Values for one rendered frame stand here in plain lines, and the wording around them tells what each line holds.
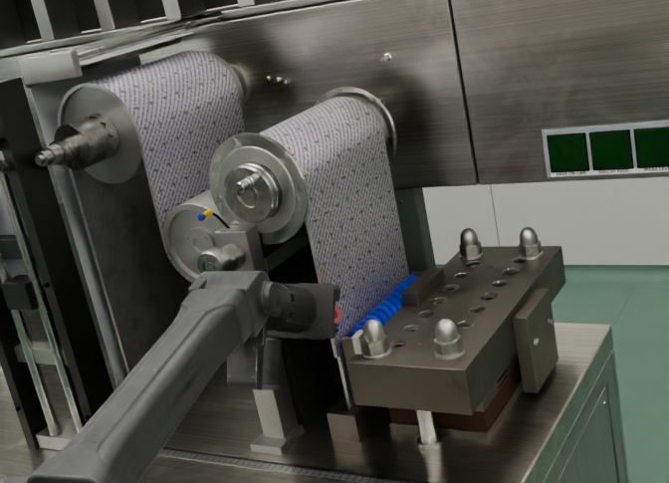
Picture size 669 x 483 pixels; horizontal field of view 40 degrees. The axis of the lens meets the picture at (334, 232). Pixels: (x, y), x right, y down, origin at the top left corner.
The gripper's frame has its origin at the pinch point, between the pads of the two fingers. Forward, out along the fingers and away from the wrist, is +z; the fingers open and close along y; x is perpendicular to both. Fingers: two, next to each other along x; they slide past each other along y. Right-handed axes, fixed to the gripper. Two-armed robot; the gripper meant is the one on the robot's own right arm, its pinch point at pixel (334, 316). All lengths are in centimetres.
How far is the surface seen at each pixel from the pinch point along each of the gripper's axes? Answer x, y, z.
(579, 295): 29, -45, 267
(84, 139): 20.7, -28.3, -19.8
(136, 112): 25.4, -24.0, -15.1
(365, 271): 6.8, 0.3, 7.1
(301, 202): 13.2, 0.2, -10.2
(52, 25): 52, -69, 8
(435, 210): 65, -111, 267
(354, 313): 0.8, 0.3, 4.9
